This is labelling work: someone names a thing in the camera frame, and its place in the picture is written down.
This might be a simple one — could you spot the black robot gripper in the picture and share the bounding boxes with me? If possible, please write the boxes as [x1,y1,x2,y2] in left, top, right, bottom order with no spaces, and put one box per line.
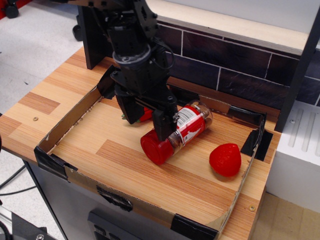
[111,44,178,142]

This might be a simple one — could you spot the red-capped basil spice bottle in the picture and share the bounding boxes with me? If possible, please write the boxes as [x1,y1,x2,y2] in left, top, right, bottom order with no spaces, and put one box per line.
[140,100,213,165]

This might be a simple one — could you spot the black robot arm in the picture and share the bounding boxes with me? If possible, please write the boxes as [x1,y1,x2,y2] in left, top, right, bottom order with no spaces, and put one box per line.
[66,0,178,141]

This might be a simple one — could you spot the taped cardboard fence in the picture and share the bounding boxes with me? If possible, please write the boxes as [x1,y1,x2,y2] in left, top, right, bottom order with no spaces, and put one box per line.
[34,67,274,240]

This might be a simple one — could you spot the red toy chili pepper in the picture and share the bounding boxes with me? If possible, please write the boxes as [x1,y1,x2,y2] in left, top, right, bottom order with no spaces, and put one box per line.
[121,106,153,124]

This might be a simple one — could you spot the red toy strawberry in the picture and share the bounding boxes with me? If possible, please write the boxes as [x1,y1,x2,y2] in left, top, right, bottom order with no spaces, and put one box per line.
[209,143,242,177]

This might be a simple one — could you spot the grey cabinet under table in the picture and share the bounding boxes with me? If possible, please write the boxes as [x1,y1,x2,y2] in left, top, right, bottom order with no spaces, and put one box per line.
[26,163,180,240]

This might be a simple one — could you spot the light wooden shelf board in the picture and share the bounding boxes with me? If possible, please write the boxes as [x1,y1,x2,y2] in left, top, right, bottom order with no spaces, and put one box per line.
[147,0,309,56]

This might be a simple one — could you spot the white grooved side unit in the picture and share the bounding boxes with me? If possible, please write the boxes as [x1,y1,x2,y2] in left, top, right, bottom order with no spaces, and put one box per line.
[265,48,320,215]

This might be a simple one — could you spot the black caster wheel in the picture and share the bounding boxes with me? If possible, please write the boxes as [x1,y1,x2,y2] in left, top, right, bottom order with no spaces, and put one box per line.
[0,0,19,19]

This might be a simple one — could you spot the black left shelf post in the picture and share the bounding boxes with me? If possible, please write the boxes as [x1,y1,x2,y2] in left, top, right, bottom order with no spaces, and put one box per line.
[78,6,113,70]

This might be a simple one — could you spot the black shelf post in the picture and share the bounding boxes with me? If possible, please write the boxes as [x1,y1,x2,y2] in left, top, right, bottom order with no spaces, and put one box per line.
[78,6,113,70]
[274,9,320,133]

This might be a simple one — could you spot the black right shelf post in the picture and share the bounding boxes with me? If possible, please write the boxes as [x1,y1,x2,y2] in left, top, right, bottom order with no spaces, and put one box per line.
[274,9,320,133]

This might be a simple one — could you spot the black floor cables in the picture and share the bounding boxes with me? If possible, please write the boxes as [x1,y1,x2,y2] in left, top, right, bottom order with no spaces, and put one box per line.
[0,164,37,197]

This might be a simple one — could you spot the black metal bracket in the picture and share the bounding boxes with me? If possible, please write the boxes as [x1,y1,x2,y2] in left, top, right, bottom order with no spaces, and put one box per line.
[0,205,51,240]

